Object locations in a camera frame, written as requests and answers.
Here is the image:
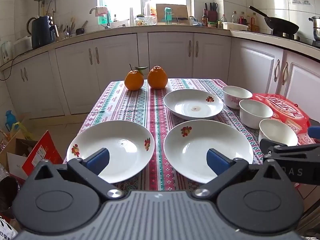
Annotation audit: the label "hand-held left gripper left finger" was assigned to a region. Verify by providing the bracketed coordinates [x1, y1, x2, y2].
[34, 148, 125, 201]

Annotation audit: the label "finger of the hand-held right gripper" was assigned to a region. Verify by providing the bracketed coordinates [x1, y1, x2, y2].
[259, 139, 320, 162]
[307, 119, 320, 139]

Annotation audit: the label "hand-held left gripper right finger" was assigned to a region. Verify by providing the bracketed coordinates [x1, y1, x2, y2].
[192, 148, 280, 200]

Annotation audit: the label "white ceramic bowl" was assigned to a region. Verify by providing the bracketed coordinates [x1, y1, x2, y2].
[259, 119, 298, 147]
[239, 99, 274, 129]

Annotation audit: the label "white fruit-print plate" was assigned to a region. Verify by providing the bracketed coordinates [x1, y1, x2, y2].
[66, 120, 155, 184]
[164, 119, 254, 184]
[164, 89, 224, 120]

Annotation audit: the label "white bowl with pink print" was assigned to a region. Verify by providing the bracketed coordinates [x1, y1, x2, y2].
[222, 86, 253, 110]

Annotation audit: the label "red plastic snack bag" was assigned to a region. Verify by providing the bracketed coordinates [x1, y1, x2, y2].
[251, 93, 316, 146]

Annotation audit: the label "red cardboard box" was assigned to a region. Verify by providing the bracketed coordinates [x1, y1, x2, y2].
[22, 130, 64, 180]

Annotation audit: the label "patterned woven tablecloth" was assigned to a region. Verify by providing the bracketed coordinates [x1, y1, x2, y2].
[62, 78, 310, 193]

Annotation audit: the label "yellow-green shopping bag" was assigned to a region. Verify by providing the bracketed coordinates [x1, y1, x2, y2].
[10, 121, 34, 141]

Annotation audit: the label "open cardboard box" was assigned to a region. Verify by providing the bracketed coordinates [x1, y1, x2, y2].
[0, 137, 38, 173]

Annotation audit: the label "orange with stem and leaf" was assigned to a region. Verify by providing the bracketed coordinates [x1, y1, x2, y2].
[124, 64, 149, 91]

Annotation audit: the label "white kitchen cabinets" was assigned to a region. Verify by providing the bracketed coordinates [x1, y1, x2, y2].
[0, 26, 320, 130]

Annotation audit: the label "black gas stove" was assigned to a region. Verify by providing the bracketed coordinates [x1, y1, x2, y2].
[271, 30, 320, 48]

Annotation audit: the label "black trash bin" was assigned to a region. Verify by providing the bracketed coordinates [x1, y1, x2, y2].
[0, 176, 20, 212]

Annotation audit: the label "blue plastic jug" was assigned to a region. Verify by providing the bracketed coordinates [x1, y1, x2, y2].
[5, 110, 19, 132]

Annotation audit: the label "bumpy orange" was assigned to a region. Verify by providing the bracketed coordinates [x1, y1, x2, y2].
[147, 65, 168, 90]

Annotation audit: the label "stainless steel pot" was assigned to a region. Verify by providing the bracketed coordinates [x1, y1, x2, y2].
[309, 16, 320, 42]

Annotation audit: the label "black wok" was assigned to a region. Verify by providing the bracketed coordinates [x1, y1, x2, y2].
[249, 6, 300, 36]

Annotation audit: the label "white printed sack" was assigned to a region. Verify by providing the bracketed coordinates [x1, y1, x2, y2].
[0, 215, 18, 240]

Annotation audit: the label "cooking oil bottle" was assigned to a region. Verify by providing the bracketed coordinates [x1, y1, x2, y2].
[250, 12, 258, 32]

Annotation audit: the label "small black pot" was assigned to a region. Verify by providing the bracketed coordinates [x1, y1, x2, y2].
[76, 21, 88, 36]

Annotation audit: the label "white plastic tray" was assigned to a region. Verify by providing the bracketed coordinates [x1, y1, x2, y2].
[222, 22, 249, 31]

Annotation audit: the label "utensil holder with utensils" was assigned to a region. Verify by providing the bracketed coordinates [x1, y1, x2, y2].
[59, 17, 76, 40]

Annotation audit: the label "white countertop appliance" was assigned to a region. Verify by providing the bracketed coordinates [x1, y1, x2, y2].
[14, 36, 33, 57]

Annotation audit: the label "metal kitchen faucet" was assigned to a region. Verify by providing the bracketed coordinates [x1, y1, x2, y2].
[89, 6, 112, 29]

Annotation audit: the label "dark blue air fryer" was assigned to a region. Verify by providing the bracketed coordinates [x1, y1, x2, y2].
[31, 16, 56, 50]

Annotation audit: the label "white electric kettle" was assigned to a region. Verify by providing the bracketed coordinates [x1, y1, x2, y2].
[0, 41, 14, 64]

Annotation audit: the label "knife block with knives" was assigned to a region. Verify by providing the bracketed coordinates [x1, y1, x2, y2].
[204, 2, 218, 23]

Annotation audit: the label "teal water bottle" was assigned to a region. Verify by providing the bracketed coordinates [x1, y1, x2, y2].
[164, 7, 174, 24]

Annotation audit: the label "brown cardboard sheet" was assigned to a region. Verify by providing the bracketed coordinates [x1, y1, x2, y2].
[156, 4, 189, 21]

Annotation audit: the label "black power cable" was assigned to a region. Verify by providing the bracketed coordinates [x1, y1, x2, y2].
[0, 61, 16, 81]

